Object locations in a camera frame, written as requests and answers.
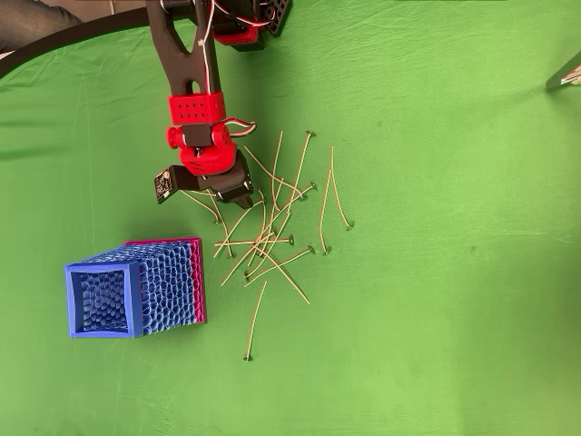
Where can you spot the candle wick with metal base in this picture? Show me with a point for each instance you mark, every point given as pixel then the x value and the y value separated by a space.
pixel 310 133
pixel 209 195
pixel 326 250
pixel 277 154
pixel 217 221
pixel 313 185
pixel 310 249
pixel 306 300
pixel 224 282
pixel 290 239
pixel 260 193
pixel 261 252
pixel 247 358
pixel 302 196
pixel 246 274
pixel 230 255
pixel 349 225

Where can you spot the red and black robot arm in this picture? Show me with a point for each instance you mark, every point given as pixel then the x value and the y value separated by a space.
pixel 195 109

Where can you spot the blue lattice basket, magenta base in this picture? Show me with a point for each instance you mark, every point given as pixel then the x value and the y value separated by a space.
pixel 104 300

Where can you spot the green table cloth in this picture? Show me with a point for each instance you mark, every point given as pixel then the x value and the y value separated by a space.
pixel 408 318

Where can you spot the person in dark clothing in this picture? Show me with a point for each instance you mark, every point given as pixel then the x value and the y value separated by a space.
pixel 27 22

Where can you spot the chrome metal stand pole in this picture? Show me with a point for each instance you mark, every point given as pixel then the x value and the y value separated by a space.
pixel 565 72

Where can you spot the small gripper camera module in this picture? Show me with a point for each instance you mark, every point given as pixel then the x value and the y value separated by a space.
pixel 163 184

